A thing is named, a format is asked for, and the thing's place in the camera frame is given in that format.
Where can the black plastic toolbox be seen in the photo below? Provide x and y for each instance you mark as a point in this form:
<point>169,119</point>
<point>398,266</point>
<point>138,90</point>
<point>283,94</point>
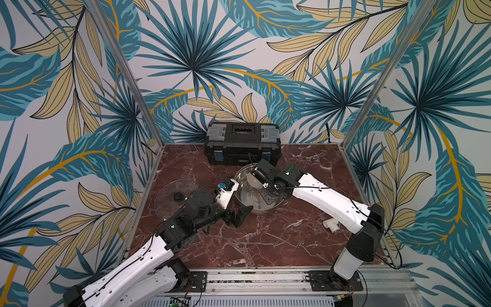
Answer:
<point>239,144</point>

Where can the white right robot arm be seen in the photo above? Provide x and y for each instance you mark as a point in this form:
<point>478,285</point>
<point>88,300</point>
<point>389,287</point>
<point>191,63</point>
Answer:
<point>365,223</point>

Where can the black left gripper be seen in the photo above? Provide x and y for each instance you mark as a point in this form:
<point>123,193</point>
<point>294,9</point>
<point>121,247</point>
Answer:
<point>240,216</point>

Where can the white pvc pipe fitting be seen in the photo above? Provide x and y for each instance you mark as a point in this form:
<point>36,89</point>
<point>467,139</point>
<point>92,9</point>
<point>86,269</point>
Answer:
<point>332,225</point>

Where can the aluminium left corner post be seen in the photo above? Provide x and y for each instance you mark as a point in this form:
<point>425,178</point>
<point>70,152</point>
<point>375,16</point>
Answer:
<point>105,27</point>

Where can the glass pot lid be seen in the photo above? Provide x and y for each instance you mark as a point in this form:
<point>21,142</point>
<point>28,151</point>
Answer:
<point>172,197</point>

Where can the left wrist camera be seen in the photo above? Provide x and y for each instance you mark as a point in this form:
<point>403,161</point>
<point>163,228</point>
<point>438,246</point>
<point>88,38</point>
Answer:
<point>226,192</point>

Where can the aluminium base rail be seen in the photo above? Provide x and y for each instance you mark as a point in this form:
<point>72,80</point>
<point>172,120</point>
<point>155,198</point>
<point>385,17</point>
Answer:
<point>294,286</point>

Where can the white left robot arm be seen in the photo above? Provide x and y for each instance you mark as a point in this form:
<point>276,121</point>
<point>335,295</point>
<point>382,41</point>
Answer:
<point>154,267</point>

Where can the beige plastic ladle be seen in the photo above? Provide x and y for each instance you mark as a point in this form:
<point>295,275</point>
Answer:
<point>253,181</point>

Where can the aluminium right corner post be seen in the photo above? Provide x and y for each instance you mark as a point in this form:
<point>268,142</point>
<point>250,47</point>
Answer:
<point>406,39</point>

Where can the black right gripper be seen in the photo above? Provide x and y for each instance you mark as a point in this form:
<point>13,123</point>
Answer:
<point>263,178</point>

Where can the stainless steel pot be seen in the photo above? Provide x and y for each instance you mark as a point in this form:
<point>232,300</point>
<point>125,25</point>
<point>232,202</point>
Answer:
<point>247,195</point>

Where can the aluminium corner post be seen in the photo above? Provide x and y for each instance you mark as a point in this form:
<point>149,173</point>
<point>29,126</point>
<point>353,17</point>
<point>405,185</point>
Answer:
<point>406,39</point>
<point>105,27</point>

